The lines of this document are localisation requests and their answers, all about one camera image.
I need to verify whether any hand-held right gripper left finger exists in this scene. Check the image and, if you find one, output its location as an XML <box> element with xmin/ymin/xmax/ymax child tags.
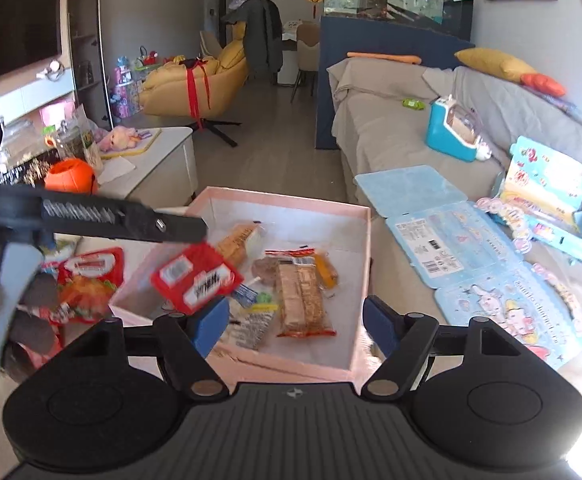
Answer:
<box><xmin>46</xmin><ymin>296</ymin><xmax>230</xmax><ymax>402</ymax></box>

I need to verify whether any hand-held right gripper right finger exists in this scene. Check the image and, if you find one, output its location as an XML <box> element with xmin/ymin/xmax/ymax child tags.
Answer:
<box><xmin>361</xmin><ymin>296</ymin><xmax>546</xmax><ymax>402</ymax></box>

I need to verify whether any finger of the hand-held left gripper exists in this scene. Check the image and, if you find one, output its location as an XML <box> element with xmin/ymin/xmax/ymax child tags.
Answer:
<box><xmin>41</xmin><ymin>197</ymin><xmax>208</xmax><ymax>245</ymax></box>

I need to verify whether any white printed snack packet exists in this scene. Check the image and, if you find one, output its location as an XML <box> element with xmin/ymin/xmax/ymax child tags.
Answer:
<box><xmin>223</xmin><ymin>307</ymin><xmax>278</xmax><ymax>351</ymax></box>

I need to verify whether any red packet with white label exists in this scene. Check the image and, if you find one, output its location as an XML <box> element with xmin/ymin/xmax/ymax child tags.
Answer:
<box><xmin>150</xmin><ymin>242</ymin><xmax>245</xmax><ymax>317</ymax></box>

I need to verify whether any clear packet with blue label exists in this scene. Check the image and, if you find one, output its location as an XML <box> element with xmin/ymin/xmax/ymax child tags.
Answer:
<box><xmin>231</xmin><ymin>280</ymin><xmax>278</xmax><ymax>313</ymax></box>

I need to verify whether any orange snack bar packet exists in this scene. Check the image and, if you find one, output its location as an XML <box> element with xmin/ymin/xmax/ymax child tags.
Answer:
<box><xmin>316</xmin><ymin>252</ymin><xmax>339</xmax><ymax>291</ymax></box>

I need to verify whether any brown cracker bar packet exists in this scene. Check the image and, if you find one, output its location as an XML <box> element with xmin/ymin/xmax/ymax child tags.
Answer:
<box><xmin>266</xmin><ymin>249</ymin><xmax>336</xmax><ymax>338</ymax></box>

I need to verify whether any pink cardboard box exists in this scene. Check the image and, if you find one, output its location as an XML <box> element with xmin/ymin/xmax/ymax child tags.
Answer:
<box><xmin>108</xmin><ymin>186</ymin><xmax>372</xmax><ymax>383</ymax></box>

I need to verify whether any person's left hand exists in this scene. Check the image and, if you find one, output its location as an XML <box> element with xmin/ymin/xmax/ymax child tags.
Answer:
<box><xmin>3</xmin><ymin>272</ymin><xmax>62</xmax><ymax>376</ymax></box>

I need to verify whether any black snack packet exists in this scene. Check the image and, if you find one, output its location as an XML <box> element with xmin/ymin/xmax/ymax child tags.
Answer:
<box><xmin>0</xmin><ymin>157</ymin><xmax>46</xmax><ymax>187</ymax></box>

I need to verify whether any white tablecloth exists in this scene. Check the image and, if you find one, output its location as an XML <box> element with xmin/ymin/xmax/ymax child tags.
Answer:
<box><xmin>0</xmin><ymin>210</ymin><xmax>582</xmax><ymax>480</ymax></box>

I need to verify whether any white side table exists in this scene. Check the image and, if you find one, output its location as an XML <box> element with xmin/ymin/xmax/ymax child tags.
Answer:
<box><xmin>96</xmin><ymin>126</ymin><xmax>199</xmax><ymax>206</ymax></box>

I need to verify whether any glass jar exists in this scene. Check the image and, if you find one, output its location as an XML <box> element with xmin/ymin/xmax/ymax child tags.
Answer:
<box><xmin>0</xmin><ymin>120</ymin><xmax>46</xmax><ymax>171</ymax></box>

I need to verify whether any red packet with orange contents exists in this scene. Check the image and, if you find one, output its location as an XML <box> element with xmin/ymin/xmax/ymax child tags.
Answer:
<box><xmin>41</xmin><ymin>247</ymin><xmax>126</xmax><ymax>323</ymax></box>

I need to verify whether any orange pumpkin bucket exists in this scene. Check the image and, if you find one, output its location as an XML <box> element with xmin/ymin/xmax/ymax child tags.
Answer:
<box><xmin>44</xmin><ymin>158</ymin><xmax>99</xmax><ymax>195</ymax></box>

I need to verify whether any pink plush toy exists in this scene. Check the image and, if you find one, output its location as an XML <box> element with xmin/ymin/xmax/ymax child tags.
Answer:
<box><xmin>96</xmin><ymin>126</ymin><xmax>139</xmax><ymax>152</ymax></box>

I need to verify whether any white television console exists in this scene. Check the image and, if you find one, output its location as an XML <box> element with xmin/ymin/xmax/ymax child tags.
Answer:
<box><xmin>0</xmin><ymin>72</ymin><xmax>79</xmax><ymax>131</ymax></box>

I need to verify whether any blue cartoon sticker book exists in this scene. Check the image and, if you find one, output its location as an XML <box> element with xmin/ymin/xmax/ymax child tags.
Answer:
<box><xmin>355</xmin><ymin>165</ymin><xmax>582</xmax><ymax>371</ymax></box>

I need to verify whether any colourful toy box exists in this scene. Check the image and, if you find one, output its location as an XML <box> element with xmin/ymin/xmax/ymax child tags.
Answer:
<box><xmin>112</xmin><ymin>55</ymin><xmax>142</xmax><ymax>118</ymax></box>

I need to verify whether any yellow armchair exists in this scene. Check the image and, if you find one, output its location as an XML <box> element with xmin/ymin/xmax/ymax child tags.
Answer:
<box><xmin>138</xmin><ymin>22</ymin><xmax>249</xmax><ymax>148</ymax></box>

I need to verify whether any red ribbon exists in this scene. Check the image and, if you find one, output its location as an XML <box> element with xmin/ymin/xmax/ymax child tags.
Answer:
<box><xmin>183</xmin><ymin>59</ymin><xmax>214</xmax><ymax>131</ymax></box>

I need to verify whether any white small gadget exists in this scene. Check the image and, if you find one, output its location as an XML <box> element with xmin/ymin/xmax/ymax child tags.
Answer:
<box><xmin>36</xmin><ymin>60</ymin><xmax>66</xmax><ymax>81</ymax></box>

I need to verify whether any grey covered sofa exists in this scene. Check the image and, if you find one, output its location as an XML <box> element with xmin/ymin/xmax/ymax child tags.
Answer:
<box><xmin>327</xmin><ymin>55</ymin><xmax>582</xmax><ymax>281</ymax></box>

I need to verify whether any shelf unit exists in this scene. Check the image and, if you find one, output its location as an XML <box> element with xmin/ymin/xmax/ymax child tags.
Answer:
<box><xmin>66</xmin><ymin>0</ymin><xmax>109</xmax><ymax>121</ymax></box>

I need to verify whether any blue toy machine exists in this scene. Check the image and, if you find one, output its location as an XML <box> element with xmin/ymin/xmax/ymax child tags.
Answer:
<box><xmin>425</xmin><ymin>95</ymin><xmax>494</xmax><ymax>162</ymax></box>

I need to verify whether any blue cartoon playset carton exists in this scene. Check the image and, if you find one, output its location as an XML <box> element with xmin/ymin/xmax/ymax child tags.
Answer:
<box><xmin>476</xmin><ymin>135</ymin><xmax>582</xmax><ymax>263</ymax></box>

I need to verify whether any dark coat on rack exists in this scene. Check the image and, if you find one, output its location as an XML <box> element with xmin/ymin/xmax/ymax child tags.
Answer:
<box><xmin>221</xmin><ymin>0</ymin><xmax>284</xmax><ymax>86</ymax></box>

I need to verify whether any beige dining chair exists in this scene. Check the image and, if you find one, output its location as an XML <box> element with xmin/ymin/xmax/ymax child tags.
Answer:
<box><xmin>291</xmin><ymin>22</ymin><xmax>322</xmax><ymax>103</ymax></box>

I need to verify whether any dark blue cabinet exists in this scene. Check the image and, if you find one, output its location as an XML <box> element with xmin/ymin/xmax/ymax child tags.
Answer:
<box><xmin>315</xmin><ymin>15</ymin><xmax>472</xmax><ymax>151</ymax></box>

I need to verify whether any yellow pillow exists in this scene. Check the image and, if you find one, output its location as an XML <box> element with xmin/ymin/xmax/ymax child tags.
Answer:
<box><xmin>455</xmin><ymin>48</ymin><xmax>539</xmax><ymax>82</ymax></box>

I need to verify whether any orange pillow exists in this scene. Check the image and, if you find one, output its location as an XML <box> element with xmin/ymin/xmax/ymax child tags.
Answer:
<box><xmin>521</xmin><ymin>73</ymin><xmax>568</xmax><ymax>98</ymax></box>

